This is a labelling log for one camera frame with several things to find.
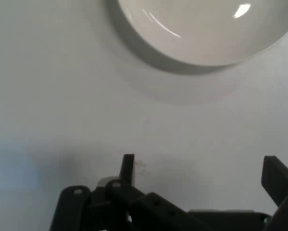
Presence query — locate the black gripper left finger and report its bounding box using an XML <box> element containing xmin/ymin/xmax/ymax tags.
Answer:
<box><xmin>49</xmin><ymin>154</ymin><xmax>207</xmax><ymax>231</ymax></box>

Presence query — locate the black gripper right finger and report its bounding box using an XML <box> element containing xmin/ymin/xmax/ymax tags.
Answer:
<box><xmin>261</xmin><ymin>155</ymin><xmax>288</xmax><ymax>231</ymax></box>

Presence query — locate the white round plate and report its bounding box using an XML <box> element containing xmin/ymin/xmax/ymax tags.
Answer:
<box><xmin>107</xmin><ymin>0</ymin><xmax>288</xmax><ymax>76</ymax></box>

